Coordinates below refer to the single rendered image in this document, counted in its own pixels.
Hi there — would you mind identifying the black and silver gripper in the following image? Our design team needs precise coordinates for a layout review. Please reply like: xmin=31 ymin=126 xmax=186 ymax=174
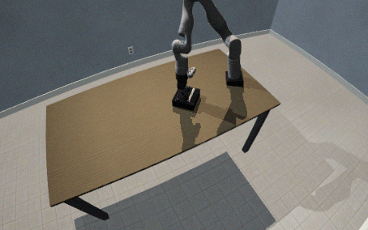
xmin=175 ymin=66 xmax=195 ymax=95

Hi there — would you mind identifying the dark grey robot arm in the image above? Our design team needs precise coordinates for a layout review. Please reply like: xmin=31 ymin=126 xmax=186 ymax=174
xmin=172 ymin=0 xmax=242 ymax=79

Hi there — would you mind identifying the black lighting desk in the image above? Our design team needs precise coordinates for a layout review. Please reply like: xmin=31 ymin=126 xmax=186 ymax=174
xmin=172 ymin=86 xmax=200 ymax=111

